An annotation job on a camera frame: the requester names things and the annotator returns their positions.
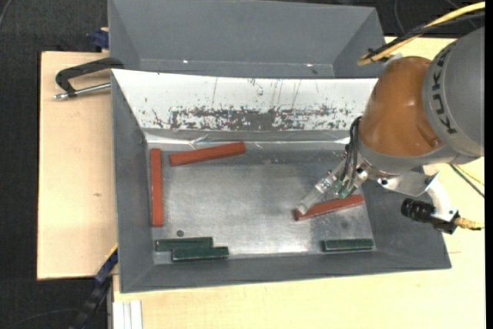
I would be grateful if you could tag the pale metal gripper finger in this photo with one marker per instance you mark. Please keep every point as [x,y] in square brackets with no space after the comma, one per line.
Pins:
[317,200]
[312,192]

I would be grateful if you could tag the red-brown flat block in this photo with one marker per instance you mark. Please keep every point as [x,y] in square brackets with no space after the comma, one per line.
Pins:
[156,189]
[335,207]
[208,154]

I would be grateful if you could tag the dark green flat block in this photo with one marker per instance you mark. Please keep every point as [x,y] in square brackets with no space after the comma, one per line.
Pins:
[200,254]
[183,244]
[348,245]

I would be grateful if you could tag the grey metal bin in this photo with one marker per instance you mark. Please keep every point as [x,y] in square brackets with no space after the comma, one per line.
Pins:
[239,196]

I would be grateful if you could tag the pale wood flat board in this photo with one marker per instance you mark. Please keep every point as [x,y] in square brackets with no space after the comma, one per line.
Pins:
[73,165]

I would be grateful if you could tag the black cylinder on white bracket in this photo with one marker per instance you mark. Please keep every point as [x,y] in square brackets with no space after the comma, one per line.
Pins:
[418,210]

